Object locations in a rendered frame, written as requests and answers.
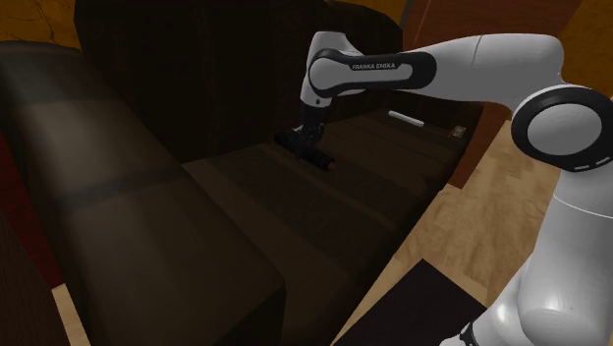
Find white flat stick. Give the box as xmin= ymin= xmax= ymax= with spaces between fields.
xmin=387 ymin=109 xmax=426 ymax=129

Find black ribbed cylinder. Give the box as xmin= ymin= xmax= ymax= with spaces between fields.
xmin=273 ymin=129 xmax=337 ymax=173

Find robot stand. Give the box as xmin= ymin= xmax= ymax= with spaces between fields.
xmin=333 ymin=258 xmax=488 ymax=346

